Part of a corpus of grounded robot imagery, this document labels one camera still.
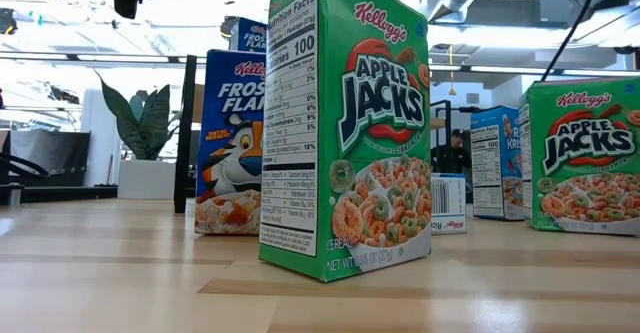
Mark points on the green Apple Jacks box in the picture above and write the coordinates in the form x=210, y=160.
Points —
x=350, y=123
x=582, y=155

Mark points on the green artificial plant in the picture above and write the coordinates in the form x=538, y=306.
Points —
x=145, y=123

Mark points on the dark blue Frosted Flakes box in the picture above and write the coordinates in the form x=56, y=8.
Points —
x=248, y=35
x=230, y=138

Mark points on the black metal rack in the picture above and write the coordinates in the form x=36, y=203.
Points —
x=448, y=118

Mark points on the person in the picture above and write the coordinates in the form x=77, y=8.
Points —
x=452, y=159

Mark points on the white plant pot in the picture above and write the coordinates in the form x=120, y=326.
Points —
x=147, y=179

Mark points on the light blue Rice Krispies box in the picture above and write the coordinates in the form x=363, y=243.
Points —
x=495, y=163
x=448, y=203

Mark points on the dark covered furniture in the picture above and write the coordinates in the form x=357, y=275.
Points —
x=50, y=150

